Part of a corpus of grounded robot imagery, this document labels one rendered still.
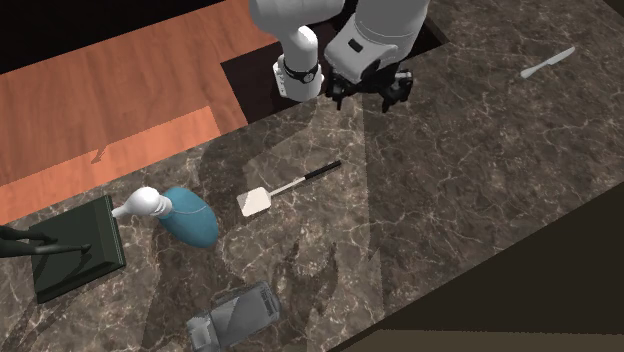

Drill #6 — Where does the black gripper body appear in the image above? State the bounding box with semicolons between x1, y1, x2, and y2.
327;59;402;97

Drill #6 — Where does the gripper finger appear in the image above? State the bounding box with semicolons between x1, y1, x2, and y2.
381;69;415;114
324;77;350;111

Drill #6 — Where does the dark robot stand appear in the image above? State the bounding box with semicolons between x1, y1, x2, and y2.
220;0;451;125

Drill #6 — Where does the white table knife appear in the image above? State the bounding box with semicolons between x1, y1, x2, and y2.
519;46;577;80

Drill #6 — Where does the blue soap dispenser white pump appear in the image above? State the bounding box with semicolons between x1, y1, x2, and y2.
111;186;220;249

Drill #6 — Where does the white spatula with black handle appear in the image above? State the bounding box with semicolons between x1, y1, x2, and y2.
236;160;343;219

